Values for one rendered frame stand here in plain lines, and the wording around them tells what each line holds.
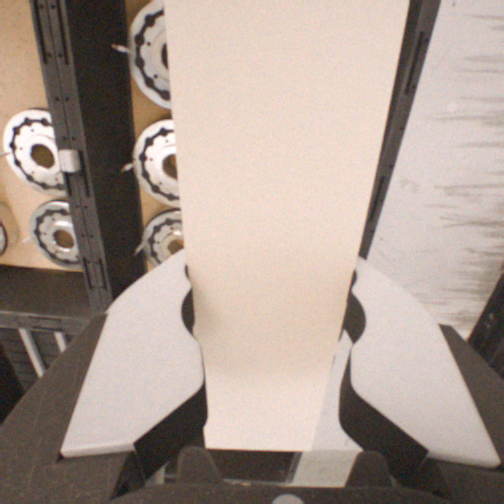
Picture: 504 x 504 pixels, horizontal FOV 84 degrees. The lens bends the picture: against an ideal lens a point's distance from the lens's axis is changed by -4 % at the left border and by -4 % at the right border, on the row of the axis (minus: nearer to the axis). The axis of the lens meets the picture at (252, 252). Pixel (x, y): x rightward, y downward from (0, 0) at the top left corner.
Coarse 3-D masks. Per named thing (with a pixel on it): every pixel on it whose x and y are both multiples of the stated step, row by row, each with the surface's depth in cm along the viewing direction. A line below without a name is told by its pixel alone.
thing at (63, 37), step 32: (64, 0) 21; (64, 32) 23; (416, 32) 21; (64, 64) 23; (416, 64) 22; (64, 96) 24; (384, 160) 26; (96, 192) 29; (384, 192) 28; (96, 224) 30; (96, 256) 32
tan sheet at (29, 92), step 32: (0, 0) 28; (0, 32) 30; (32, 32) 30; (0, 64) 31; (32, 64) 31; (0, 96) 33; (32, 96) 33; (0, 128) 35; (0, 160) 37; (0, 192) 39; (32, 192) 39; (0, 256) 44; (32, 256) 44
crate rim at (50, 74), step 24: (48, 24) 22; (48, 48) 22; (48, 72) 23; (48, 96) 24; (72, 192) 28; (72, 216) 29; (96, 288) 34; (0, 312) 36; (24, 312) 36; (48, 312) 37; (96, 312) 36
